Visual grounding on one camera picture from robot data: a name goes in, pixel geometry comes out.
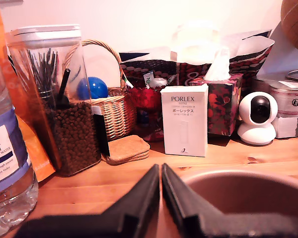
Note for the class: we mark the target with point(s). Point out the rice cooker inner pot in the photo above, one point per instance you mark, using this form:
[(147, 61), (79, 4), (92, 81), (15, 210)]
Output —
[(250, 193)]

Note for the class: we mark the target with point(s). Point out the white Porlex box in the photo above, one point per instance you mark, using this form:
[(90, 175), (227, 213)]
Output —
[(183, 124)]

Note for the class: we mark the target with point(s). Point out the clear jar with brown pellets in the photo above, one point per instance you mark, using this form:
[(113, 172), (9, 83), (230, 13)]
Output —
[(75, 138)]

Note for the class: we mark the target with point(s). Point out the floral tissue box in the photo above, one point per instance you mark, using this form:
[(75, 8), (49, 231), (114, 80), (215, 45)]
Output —
[(223, 111)]

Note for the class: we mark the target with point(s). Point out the red gift bag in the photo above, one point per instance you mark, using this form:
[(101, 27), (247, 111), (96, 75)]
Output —
[(146, 99)]

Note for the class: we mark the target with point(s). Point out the blue ball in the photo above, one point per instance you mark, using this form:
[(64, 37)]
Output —
[(96, 88)]

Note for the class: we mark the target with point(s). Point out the small green white card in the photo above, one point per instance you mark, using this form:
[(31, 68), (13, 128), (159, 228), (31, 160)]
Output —
[(148, 78)]

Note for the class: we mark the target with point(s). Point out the orange paper bag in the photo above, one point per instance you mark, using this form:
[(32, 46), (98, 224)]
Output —
[(33, 141)]

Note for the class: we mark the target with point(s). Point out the white cardboard box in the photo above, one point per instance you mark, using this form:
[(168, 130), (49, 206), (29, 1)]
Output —
[(285, 127)]

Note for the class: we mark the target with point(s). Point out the white tissue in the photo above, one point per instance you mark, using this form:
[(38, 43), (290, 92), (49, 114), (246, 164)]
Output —
[(218, 69)]

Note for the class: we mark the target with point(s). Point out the black scoop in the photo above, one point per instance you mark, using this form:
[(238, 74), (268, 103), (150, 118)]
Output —
[(63, 86)]

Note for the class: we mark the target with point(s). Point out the clear plastic water bottle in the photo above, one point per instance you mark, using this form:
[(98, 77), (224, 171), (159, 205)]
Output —
[(5, 148)]

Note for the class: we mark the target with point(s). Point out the metal tin can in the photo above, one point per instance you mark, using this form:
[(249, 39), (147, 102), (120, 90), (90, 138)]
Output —
[(288, 101)]

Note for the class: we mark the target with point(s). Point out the dotted patterned gift bag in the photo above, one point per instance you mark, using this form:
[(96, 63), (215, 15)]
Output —
[(248, 65)]

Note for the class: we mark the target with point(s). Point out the white wrapping paper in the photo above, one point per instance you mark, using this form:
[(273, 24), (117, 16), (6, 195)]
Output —
[(196, 42)]

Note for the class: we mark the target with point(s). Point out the bundle of black sticks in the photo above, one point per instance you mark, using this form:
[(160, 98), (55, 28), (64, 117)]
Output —
[(43, 72)]

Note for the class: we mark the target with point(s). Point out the white security camera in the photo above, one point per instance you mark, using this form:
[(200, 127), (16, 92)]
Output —
[(255, 130)]

